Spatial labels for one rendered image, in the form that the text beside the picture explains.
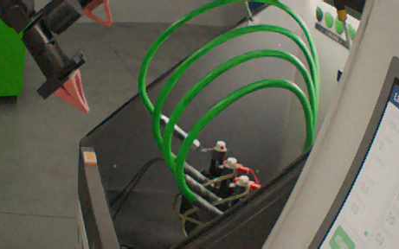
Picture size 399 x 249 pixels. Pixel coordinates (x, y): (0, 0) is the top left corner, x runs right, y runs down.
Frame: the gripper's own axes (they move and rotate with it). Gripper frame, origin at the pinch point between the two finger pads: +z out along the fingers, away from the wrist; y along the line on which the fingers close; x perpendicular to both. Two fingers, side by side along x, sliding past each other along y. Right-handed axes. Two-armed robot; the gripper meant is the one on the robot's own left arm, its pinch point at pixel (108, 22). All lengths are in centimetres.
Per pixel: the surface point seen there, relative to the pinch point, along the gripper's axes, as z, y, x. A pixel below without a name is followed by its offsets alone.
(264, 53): 22.5, -25.0, -19.0
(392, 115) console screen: 35, -61, -25
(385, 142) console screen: 37, -61, -22
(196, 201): 34.8, -29.5, 4.7
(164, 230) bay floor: 46, 11, 19
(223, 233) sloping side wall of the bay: 40, -38, 4
